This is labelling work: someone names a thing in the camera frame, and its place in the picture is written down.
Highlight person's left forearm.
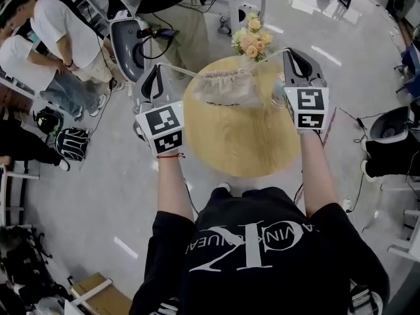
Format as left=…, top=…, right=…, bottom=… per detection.
left=156, top=154, right=196, bottom=223

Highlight black backpack with white stripes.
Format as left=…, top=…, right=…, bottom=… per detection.
left=54, top=127, right=91, bottom=162

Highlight black office chair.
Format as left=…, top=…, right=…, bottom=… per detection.
left=0, top=224, right=72, bottom=308

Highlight glass jar with blue lid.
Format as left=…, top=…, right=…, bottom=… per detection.
left=270, top=72, right=289, bottom=110

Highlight black cable with controller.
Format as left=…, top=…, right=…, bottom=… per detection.
left=87, top=33, right=115, bottom=136

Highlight grey shell chair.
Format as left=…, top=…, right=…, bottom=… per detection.
left=110, top=10, right=154, bottom=82
left=369, top=106, right=415, bottom=143

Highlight blue office chair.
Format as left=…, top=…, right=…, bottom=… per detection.
left=395, top=43, right=420, bottom=95

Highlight white desk frame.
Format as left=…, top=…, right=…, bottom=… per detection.
left=387, top=208, right=420, bottom=262

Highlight person's right forearm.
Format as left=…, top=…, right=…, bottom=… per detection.
left=300, top=131, right=339, bottom=219

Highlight person's black printed shirt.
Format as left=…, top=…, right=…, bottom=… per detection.
left=129, top=195, right=391, bottom=315

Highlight white vase with flowers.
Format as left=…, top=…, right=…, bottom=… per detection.
left=231, top=11, right=275, bottom=64

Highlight person's black trousers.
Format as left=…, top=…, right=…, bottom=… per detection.
left=209, top=186, right=291, bottom=215

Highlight black handheld device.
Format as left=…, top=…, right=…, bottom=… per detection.
left=136, top=27, right=180, bottom=41

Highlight brown cardboard sheet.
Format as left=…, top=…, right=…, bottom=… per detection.
left=70, top=272, right=132, bottom=315

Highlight round wooden side table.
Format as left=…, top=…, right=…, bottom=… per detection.
left=182, top=56, right=303, bottom=179

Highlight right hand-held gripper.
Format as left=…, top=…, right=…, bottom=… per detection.
left=282, top=47, right=330, bottom=133

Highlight black helmet with green trim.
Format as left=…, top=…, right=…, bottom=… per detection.
left=33, top=106, right=65, bottom=137

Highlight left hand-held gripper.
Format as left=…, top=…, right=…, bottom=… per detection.
left=133, top=64, right=184, bottom=156

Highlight beige cloth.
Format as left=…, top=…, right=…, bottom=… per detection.
left=158, top=47, right=291, bottom=108

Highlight white table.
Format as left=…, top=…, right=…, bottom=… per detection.
left=64, top=278, right=114, bottom=315

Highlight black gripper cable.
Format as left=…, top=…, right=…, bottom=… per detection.
left=293, top=182, right=305, bottom=207
left=182, top=178, right=198, bottom=213

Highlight white wheeled device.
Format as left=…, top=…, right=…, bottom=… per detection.
left=218, top=3, right=261, bottom=35

